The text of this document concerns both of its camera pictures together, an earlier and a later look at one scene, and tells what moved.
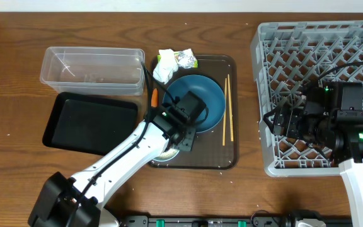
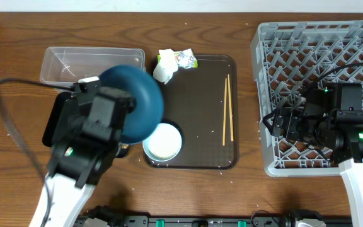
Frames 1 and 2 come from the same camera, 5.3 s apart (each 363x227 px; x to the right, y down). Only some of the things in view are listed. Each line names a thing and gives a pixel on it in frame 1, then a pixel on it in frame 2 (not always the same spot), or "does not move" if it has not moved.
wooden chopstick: [229, 94] does not move
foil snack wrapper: [184, 58] does not move
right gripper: [290, 128] does not move
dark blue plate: [207, 89] to [144, 120]
